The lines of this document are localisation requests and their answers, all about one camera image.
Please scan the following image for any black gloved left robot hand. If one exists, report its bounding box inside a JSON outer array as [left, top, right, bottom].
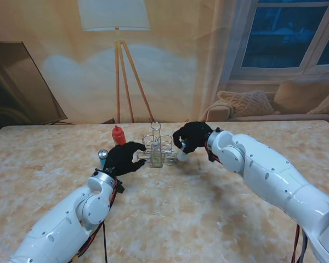
[[102, 141, 148, 176]]

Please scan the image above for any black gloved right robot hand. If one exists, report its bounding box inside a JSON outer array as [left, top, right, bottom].
[[172, 121, 213, 155]]

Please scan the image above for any plain tan cushion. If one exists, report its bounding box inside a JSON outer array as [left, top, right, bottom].
[[274, 81, 329, 115]]

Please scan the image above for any red ketchup squeeze bottle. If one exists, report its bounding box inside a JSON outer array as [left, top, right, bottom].
[[111, 124, 127, 146]]

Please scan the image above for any arm red black cable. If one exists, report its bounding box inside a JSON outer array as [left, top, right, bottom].
[[204, 142, 309, 263], [71, 175, 126, 263]]

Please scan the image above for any white framed window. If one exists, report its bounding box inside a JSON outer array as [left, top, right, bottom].
[[227, 0, 329, 83]]

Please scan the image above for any teal shaker with silver cap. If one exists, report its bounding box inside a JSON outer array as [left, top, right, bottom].
[[98, 149, 109, 168]]

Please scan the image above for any dark flat screen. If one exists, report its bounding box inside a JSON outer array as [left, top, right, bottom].
[[0, 41, 69, 127]]

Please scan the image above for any right arm red black cable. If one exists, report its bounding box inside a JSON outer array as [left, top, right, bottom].
[[204, 142, 309, 263]]

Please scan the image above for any white shaker with silver cap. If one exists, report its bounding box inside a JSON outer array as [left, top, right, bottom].
[[177, 139, 191, 162]]

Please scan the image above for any beige sofa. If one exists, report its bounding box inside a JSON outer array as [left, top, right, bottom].
[[204, 81, 329, 123]]

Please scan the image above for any tripod floor lamp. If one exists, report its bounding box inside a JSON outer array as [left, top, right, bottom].
[[78, 0, 156, 124]]

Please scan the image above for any clear olive oil bottle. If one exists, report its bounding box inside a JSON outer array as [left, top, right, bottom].
[[149, 139, 163, 168]]

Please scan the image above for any chrome wire condiment rack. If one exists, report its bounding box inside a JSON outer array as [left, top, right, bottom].
[[137, 121, 179, 167]]

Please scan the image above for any knitted beige cushion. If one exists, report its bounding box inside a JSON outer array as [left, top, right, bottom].
[[217, 90, 280, 117]]

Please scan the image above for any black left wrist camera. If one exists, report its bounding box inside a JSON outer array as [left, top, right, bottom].
[[114, 179, 126, 195]]

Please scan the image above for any left arm red black cable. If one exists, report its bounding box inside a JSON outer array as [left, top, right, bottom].
[[71, 175, 126, 263]]

